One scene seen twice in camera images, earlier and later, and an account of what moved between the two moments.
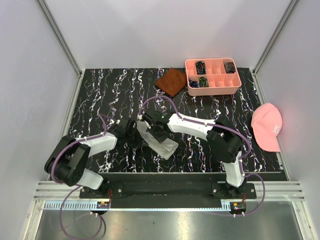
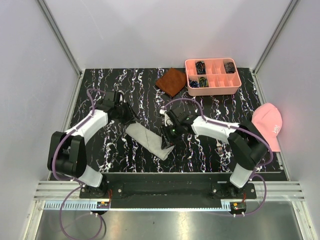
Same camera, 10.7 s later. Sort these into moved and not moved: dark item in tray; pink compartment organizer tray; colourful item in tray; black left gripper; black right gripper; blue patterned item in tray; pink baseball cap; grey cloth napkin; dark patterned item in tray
Moved: black right gripper; grey cloth napkin; black left gripper
Not moved: colourful item in tray; blue patterned item in tray; dark patterned item in tray; pink compartment organizer tray; pink baseball cap; dark item in tray
